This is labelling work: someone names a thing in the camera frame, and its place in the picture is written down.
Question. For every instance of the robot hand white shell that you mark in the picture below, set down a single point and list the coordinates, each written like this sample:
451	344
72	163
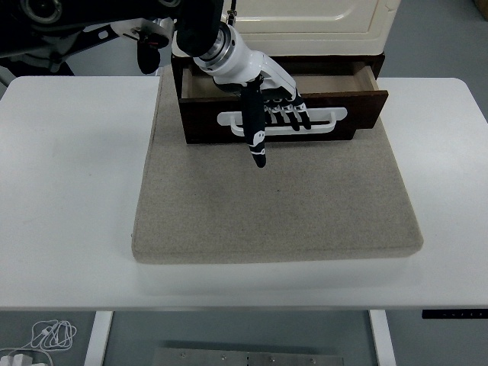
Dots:
248	65

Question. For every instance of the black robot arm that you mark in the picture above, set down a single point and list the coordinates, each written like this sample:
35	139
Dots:
194	23

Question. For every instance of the grey metal plate with screws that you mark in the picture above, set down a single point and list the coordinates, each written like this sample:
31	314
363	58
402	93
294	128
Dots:
248	358

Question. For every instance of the white table leg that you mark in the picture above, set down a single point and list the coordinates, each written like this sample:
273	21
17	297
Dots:
382	339
97	339

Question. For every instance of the cream plastic cabinet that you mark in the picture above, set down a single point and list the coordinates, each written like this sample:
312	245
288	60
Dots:
324	38

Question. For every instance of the black table control panel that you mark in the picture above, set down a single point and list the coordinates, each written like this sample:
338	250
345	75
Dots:
453	314

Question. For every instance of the brown cardboard box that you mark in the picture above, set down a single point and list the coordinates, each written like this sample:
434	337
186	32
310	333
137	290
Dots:
482	7

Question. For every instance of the dark wood drawer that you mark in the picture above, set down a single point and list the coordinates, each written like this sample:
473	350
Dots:
362	106

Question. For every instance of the white charger block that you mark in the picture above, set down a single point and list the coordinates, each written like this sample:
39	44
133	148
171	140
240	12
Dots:
19	359

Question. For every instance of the beige fabric mat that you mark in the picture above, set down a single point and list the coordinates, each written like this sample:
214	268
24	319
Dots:
267	206

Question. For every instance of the person's leg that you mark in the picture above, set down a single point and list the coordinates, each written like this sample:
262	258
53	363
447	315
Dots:
38	71

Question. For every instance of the dark wood drawer case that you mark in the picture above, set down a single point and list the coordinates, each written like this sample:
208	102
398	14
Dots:
324	60

